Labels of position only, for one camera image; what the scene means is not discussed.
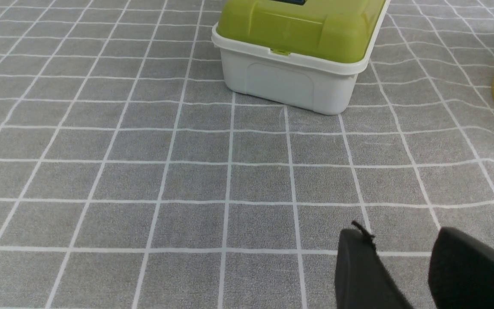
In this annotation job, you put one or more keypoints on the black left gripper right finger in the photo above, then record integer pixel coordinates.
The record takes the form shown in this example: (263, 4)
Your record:
(461, 271)

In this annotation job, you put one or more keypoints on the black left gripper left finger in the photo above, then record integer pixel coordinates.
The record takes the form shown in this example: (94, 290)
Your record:
(361, 280)

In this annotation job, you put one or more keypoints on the green lidded white storage box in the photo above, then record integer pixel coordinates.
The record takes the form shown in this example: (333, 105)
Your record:
(303, 53)

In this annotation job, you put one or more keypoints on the grey checked tablecloth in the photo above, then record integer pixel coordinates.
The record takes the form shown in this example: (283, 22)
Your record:
(131, 177)

